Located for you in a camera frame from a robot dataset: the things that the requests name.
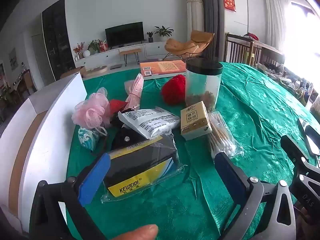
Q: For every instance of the pink striped plastic packet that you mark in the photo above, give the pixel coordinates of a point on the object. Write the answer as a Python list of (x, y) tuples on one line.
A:
[(135, 91)]

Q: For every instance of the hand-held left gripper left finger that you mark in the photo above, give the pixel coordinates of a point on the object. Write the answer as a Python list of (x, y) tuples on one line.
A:
[(93, 180)]

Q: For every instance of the black flat television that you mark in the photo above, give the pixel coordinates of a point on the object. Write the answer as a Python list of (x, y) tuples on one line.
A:
[(124, 33)]

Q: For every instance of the red fabric pouch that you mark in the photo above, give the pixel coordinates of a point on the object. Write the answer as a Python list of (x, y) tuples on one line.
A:
[(116, 105)]

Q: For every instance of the white television cabinet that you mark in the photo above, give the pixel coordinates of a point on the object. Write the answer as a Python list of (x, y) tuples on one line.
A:
[(112, 53)]

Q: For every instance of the leafy green potted plant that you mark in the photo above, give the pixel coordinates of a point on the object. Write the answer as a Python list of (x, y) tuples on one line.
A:
[(95, 45)]

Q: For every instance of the smartphone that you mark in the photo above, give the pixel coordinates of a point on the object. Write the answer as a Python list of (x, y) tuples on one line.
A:
[(310, 136)]

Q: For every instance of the red yarn ball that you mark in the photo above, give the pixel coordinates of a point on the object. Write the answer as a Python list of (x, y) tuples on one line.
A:
[(173, 91)]

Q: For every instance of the orange rocking chair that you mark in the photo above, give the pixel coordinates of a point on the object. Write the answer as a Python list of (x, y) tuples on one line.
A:
[(190, 45)]

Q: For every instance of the beige tissue pack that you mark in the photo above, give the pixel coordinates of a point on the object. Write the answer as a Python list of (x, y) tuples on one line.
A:
[(195, 121)]

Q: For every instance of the white cardboard box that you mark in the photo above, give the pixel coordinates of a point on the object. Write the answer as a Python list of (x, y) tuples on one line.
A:
[(52, 135)]

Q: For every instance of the large green potted plant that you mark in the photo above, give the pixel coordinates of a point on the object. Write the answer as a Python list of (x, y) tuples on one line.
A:
[(163, 31)]

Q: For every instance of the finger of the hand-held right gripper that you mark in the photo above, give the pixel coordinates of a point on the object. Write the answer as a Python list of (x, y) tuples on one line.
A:
[(296, 156)]

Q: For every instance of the pink mesh bath pouf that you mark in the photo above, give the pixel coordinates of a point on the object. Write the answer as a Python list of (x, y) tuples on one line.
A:
[(91, 111)]

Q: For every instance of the person's left hand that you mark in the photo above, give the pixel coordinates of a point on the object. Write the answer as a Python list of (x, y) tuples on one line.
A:
[(137, 233)]

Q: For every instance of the black lace cloth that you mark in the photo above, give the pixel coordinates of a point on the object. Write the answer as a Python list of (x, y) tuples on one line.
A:
[(125, 136)]

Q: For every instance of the bag of cotton swabs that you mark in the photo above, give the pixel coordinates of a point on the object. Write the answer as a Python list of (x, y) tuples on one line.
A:
[(222, 140)]

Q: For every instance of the red wall hanging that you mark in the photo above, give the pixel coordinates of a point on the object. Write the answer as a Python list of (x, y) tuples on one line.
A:
[(229, 2)]

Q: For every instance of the white standing air conditioner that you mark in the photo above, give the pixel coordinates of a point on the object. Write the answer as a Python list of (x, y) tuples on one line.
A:
[(195, 12)]

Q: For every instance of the clutter along window side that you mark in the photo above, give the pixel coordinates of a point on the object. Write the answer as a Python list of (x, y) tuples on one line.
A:
[(295, 80)]

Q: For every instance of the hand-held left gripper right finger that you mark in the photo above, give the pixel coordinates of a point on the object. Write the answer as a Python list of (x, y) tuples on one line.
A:
[(231, 176)]

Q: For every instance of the clear jar with black lid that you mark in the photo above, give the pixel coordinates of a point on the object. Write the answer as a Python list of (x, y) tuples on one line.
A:
[(203, 85)]

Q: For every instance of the brown cardboard box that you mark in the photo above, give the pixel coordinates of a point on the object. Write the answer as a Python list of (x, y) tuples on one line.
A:
[(72, 72)]

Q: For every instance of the white printed plastic packet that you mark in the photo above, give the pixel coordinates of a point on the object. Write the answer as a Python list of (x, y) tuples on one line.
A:
[(150, 122)]

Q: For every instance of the round wooden tray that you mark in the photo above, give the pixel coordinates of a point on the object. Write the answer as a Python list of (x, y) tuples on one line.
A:
[(96, 70)]

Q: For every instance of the wooden bench with metal legs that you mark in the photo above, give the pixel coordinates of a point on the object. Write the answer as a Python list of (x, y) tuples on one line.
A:
[(130, 52)]

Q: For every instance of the red flower arrangement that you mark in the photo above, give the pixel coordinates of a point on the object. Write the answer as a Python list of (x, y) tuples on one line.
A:
[(79, 48)]

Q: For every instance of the teal wave-patterned sachet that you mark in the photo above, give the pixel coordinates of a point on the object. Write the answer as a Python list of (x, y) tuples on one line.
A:
[(87, 136)]

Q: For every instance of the white sheer curtain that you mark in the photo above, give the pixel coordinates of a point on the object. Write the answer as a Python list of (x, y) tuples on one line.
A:
[(276, 17)]

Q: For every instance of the tall black cabinet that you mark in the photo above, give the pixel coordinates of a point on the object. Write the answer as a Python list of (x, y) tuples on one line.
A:
[(56, 40)]

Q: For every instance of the green patterned tablecloth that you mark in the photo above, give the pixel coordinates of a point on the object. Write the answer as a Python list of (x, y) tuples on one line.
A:
[(250, 105)]

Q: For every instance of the white round vase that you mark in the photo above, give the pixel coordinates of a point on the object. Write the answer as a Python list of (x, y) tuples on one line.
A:
[(86, 53)]

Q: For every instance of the small potted plant dark pot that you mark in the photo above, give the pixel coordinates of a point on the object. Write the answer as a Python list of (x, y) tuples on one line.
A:
[(150, 37)]

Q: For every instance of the orange paperback book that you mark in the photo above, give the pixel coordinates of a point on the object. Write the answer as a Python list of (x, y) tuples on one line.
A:
[(162, 68)]

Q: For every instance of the black yellow box in bag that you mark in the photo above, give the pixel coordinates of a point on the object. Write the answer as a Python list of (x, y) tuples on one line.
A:
[(140, 163)]

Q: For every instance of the grey curtain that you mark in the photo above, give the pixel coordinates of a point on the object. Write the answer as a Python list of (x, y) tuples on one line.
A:
[(210, 17)]

